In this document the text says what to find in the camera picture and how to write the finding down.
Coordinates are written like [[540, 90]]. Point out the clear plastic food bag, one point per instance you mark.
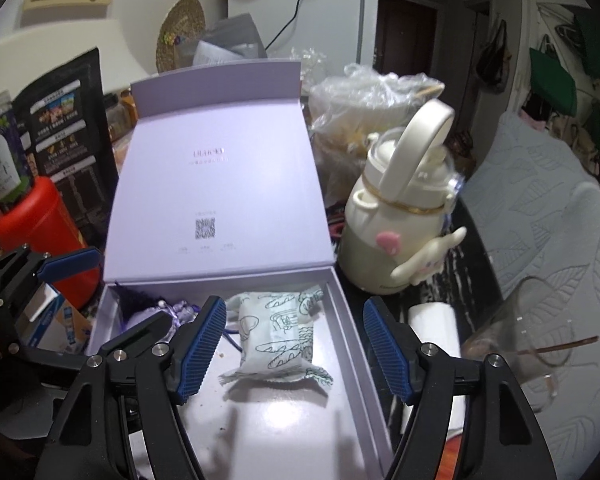
[[360, 100]]

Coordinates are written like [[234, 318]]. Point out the clear purple bead charm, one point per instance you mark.
[[182, 310]]

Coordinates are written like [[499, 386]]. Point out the grey plastic bag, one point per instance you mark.
[[230, 35]]

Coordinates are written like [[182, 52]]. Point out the brown stick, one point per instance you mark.
[[575, 344]]

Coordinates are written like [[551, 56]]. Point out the cream water bottle with charm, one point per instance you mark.
[[375, 240]]

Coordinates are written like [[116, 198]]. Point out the amber glass spice jar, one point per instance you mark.
[[120, 117]]

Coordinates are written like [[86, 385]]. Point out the black snack bag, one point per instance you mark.
[[65, 135]]

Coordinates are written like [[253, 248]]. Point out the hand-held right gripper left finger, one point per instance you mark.
[[200, 345]]

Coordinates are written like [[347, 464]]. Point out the grey quilted sofa cover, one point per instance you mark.
[[555, 240]]

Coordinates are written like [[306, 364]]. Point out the woven straw fan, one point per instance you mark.
[[180, 25]]

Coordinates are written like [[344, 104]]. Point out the blue white carton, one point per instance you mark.
[[65, 325]]

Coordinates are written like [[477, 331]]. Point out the purple label jar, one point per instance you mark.
[[0, 145]]

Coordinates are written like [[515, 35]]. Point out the white refrigerator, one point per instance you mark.
[[330, 20]]

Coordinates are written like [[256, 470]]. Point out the clear glass mug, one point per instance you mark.
[[520, 320]]

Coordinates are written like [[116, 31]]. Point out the white paper towel roll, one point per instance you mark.
[[432, 320]]

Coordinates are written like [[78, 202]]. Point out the dark wooden door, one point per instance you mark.
[[405, 35]]

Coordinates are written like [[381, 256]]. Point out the white printed soft packet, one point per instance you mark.
[[272, 340]]

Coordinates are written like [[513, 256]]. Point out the brown patterned bag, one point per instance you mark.
[[462, 150]]

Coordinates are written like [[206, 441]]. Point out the red canister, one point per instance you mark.
[[35, 220]]

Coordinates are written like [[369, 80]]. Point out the lavender gift box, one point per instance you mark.
[[215, 185]]

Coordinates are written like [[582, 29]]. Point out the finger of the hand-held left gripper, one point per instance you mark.
[[70, 262], [130, 335]]

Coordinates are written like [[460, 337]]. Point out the black hanging bag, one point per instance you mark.
[[495, 60]]

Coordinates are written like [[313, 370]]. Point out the purple fuzzy knit item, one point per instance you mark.
[[137, 305]]

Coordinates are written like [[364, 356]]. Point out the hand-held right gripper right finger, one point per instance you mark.
[[387, 355]]

